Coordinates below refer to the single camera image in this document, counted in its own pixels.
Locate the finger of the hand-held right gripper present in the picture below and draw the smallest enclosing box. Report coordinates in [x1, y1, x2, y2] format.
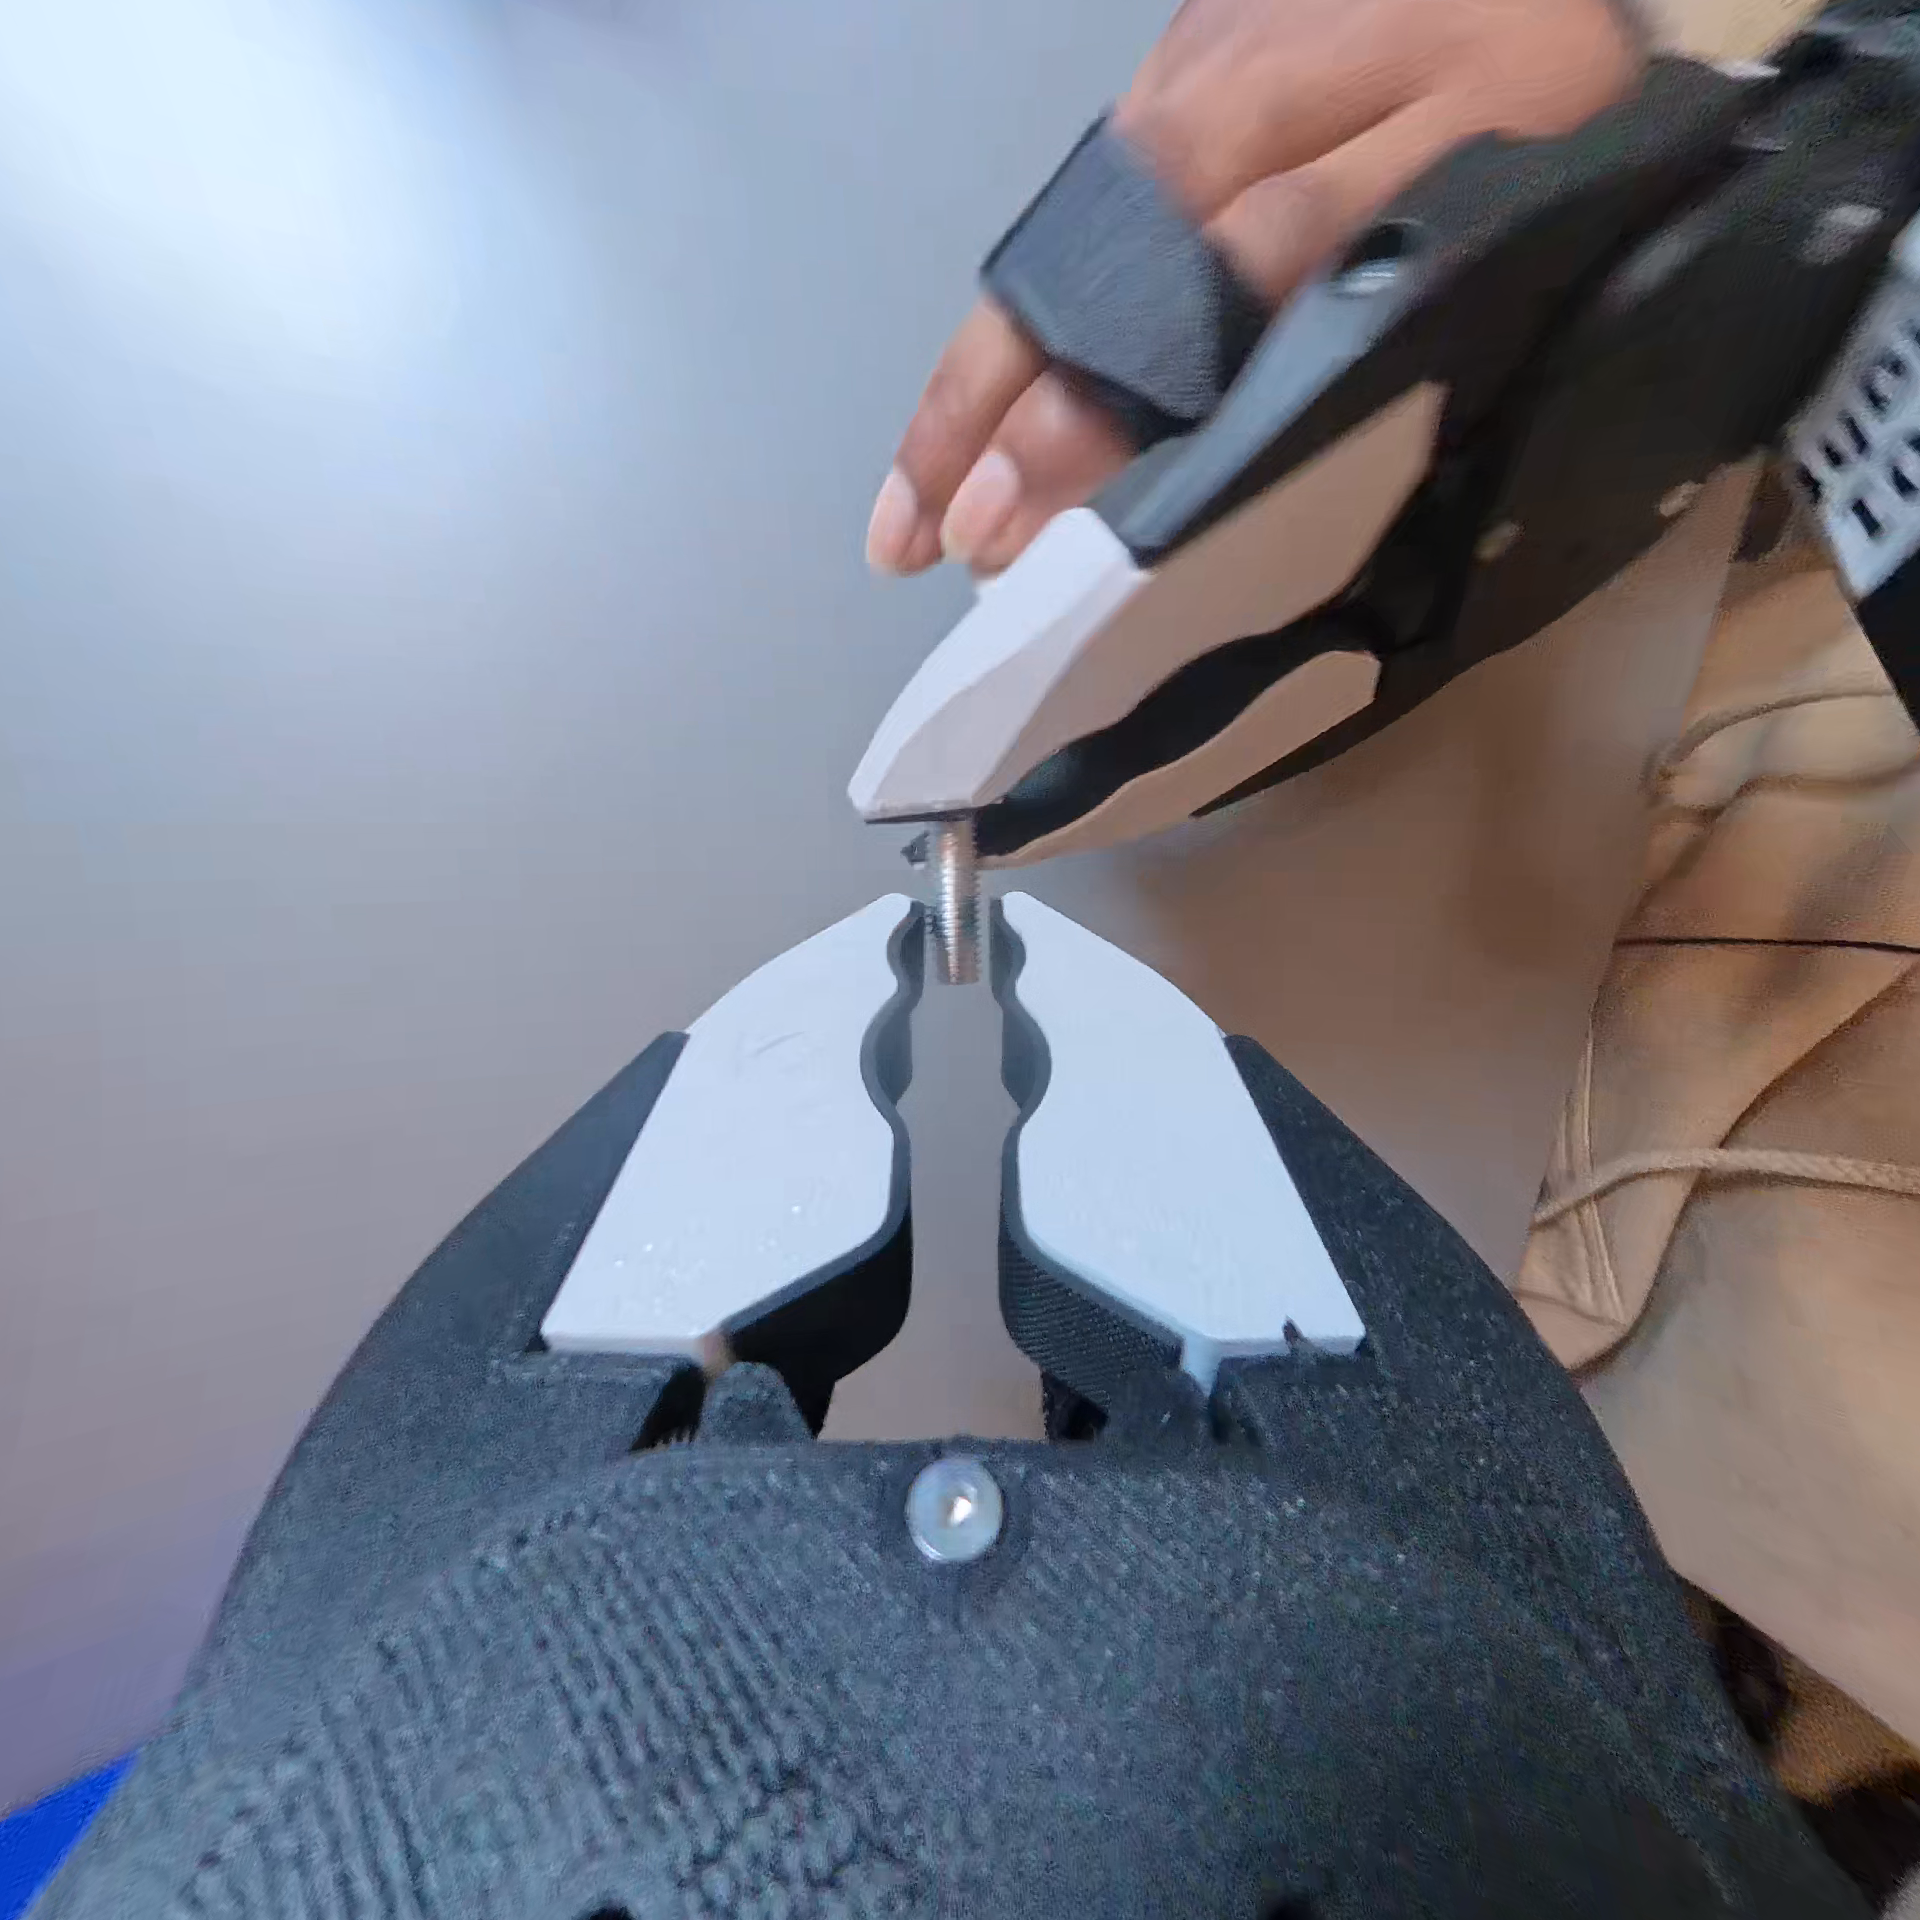
[987, 642, 1386, 867]
[845, 391, 1445, 831]

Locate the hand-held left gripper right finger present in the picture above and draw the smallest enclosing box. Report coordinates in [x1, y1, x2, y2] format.
[990, 889, 1370, 1395]

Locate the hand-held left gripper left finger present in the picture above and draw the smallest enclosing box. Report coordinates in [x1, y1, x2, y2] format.
[537, 892, 923, 1399]

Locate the steel hex bolt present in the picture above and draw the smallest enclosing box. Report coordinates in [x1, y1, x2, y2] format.
[922, 821, 985, 992]

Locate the blue plastic bin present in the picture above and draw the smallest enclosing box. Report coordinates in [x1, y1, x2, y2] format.
[0, 1757, 138, 1920]

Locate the person's right forearm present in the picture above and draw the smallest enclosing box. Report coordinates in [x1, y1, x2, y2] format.
[1619, 0, 1838, 69]

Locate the person's right hand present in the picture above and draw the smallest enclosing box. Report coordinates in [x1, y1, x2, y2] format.
[867, 0, 1639, 582]

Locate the person's torso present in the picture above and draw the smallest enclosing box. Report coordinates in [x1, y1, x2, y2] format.
[1516, 450, 1920, 1803]

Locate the thin black cable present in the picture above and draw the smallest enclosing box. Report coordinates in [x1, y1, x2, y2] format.
[1614, 924, 1920, 969]

